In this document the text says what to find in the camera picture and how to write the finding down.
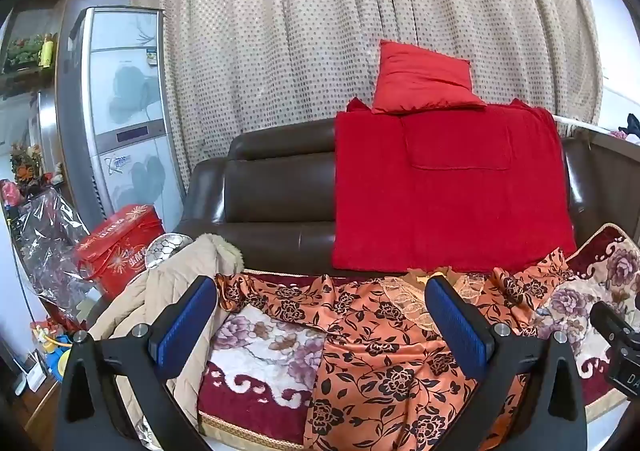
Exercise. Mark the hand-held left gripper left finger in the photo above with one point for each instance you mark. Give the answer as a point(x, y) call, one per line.
point(185, 326)

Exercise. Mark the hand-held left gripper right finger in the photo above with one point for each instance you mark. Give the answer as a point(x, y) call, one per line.
point(457, 326)

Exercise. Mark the orange floral garment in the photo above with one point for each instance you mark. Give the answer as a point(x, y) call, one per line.
point(380, 346)

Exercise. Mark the dark clothes pile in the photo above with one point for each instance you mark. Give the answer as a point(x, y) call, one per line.
point(631, 126)

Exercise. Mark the beige quilted jacket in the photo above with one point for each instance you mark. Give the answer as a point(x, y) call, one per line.
point(165, 281)

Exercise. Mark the floral sofa blanket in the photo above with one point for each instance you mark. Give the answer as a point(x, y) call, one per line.
point(260, 346)

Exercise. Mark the silver patterned ball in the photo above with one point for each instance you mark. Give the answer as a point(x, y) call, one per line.
point(167, 248)

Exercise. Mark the red gift box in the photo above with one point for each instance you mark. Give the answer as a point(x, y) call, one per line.
point(115, 251)

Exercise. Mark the red blanket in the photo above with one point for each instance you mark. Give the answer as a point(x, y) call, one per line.
point(450, 201)

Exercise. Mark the colourful plastic toy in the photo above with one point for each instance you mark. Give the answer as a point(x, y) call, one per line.
point(52, 346)

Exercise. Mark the white router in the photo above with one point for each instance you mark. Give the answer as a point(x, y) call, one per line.
point(32, 373)

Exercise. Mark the clear plastic wrap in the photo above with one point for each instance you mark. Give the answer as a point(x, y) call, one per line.
point(45, 241)

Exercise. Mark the brown leather sofa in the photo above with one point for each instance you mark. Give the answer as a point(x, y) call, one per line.
point(280, 191)

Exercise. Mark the red plastic bag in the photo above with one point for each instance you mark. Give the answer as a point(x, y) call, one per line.
point(10, 193)

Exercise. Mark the grey cabinet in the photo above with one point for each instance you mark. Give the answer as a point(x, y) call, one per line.
point(600, 136)

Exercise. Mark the artificial flower bouquet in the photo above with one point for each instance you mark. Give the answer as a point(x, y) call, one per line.
point(27, 166)

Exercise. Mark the standing air conditioner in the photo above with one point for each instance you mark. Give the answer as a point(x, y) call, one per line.
point(125, 106)

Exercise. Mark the red pillow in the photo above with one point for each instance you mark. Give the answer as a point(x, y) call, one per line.
point(425, 76)

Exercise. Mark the yellow bottle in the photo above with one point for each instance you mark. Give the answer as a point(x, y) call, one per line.
point(48, 51)

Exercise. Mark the beige dotted curtain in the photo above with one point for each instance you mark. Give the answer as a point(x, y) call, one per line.
point(280, 31)

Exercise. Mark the green plants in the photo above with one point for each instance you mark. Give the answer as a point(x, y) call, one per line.
point(22, 51)

